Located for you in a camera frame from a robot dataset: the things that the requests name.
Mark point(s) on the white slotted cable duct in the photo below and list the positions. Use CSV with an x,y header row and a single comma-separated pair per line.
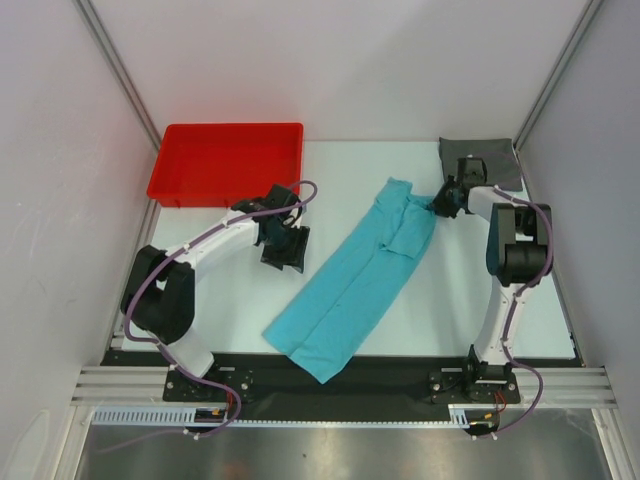
x,y
451,417

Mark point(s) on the aluminium corner post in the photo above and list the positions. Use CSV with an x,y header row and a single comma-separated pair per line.
x,y
561,64
109,51

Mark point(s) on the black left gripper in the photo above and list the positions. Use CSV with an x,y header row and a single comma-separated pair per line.
x,y
293,256

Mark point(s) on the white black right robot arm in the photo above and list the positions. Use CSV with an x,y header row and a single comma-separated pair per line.
x,y
519,254

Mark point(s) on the red plastic tray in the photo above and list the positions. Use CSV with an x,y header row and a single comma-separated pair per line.
x,y
206,165

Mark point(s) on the right aluminium corner post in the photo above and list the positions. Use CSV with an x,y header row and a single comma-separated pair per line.
x,y
561,64

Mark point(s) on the left aluminium corner post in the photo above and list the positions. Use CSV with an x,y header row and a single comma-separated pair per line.
x,y
109,51

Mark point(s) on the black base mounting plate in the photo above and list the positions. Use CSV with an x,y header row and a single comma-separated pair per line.
x,y
368,388

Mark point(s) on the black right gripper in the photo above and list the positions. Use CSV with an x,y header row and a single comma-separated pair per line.
x,y
438,206

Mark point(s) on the aluminium front frame rail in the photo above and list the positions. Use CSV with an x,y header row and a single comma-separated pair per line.
x,y
585,388

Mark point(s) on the light blue t-shirt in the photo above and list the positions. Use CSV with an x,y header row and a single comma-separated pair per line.
x,y
325,324

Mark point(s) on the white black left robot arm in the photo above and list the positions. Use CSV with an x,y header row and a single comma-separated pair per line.
x,y
159,303

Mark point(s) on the folded grey t-shirt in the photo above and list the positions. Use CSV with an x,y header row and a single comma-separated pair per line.
x,y
503,168

